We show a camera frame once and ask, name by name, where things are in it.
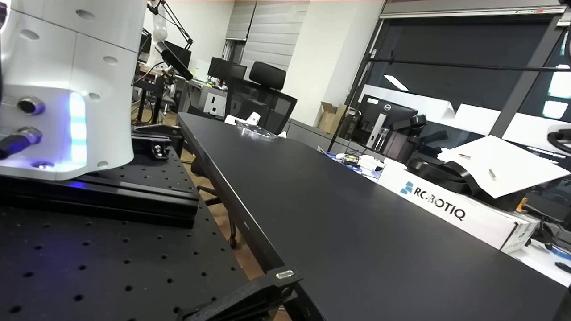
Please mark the brown cardboard box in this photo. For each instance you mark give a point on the brown cardboard box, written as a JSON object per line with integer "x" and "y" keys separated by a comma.
{"x": 329, "y": 119}

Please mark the black office chair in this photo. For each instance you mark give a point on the black office chair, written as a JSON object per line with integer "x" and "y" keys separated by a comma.
{"x": 269, "y": 76}

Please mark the grey computer tower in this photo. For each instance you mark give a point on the grey computer tower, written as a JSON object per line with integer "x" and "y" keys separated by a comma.
{"x": 215, "y": 103}

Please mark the black computer monitor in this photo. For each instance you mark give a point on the black computer monitor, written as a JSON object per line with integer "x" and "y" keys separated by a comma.
{"x": 226, "y": 71}

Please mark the grey window blind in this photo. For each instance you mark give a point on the grey window blind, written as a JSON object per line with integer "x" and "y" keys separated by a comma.
{"x": 274, "y": 37}

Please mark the small black device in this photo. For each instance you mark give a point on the small black device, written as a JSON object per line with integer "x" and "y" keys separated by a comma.
{"x": 154, "y": 149}

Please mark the black bag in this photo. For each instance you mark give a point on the black bag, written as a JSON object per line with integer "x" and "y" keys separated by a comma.
{"x": 440, "y": 172}

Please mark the white Robotiq cardboard box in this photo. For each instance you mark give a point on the white Robotiq cardboard box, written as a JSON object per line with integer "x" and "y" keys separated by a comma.
{"x": 452, "y": 208}

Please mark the black perforated breadboard table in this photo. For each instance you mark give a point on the black perforated breadboard table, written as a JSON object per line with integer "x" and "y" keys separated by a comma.
{"x": 90, "y": 269}

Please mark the black frame pole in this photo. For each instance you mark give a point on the black frame pole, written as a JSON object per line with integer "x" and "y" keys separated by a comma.
{"x": 358, "y": 83}

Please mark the black robot mount plate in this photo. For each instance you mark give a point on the black robot mount plate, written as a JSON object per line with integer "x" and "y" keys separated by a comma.
{"x": 119, "y": 199}

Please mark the black frame beam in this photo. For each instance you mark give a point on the black frame beam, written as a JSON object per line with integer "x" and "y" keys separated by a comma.
{"x": 524, "y": 78}

